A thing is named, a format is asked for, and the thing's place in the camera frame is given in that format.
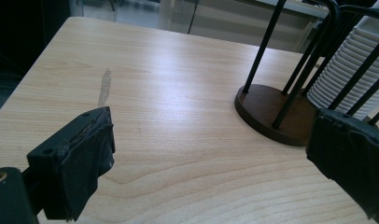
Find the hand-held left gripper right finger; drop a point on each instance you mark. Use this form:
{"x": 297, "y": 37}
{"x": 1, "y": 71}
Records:
{"x": 355, "y": 155}

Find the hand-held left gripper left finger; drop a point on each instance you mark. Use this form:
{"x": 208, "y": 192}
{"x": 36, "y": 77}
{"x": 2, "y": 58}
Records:
{"x": 75, "y": 155}

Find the stack of white paper cups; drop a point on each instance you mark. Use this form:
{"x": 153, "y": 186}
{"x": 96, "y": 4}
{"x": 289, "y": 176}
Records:
{"x": 340, "y": 71}

